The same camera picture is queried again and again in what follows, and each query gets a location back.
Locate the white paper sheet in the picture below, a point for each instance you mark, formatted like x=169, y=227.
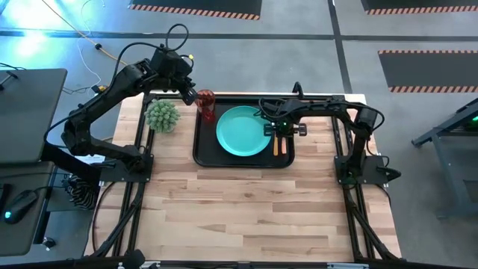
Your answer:
x=89, y=160

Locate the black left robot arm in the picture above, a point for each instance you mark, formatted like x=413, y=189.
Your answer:
x=108, y=93

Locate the red translucent plastic cup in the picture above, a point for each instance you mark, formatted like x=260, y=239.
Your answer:
x=206, y=108

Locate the dark grey desk surface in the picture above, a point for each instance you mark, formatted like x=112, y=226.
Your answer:
x=30, y=119

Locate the black table-level camera mount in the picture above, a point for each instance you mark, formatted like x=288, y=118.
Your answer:
x=134, y=259

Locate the black desk surface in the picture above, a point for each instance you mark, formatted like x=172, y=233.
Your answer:
x=22, y=239

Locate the black computer mouse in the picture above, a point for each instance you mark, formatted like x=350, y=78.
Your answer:
x=18, y=205

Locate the teal plastic plate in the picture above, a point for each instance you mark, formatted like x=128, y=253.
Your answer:
x=242, y=130

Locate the black plastic tray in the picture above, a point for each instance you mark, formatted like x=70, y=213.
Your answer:
x=209, y=149

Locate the green succulent in white pot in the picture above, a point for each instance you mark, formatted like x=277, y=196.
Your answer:
x=161, y=116

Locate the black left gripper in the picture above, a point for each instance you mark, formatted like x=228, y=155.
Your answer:
x=170, y=71

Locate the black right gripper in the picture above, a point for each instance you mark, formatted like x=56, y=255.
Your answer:
x=285, y=129

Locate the black mat orange striped edge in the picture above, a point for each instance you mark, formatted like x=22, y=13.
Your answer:
x=429, y=71
x=418, y=4
x=194, y=5

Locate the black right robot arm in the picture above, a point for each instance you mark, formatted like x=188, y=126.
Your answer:
x=328, y=106

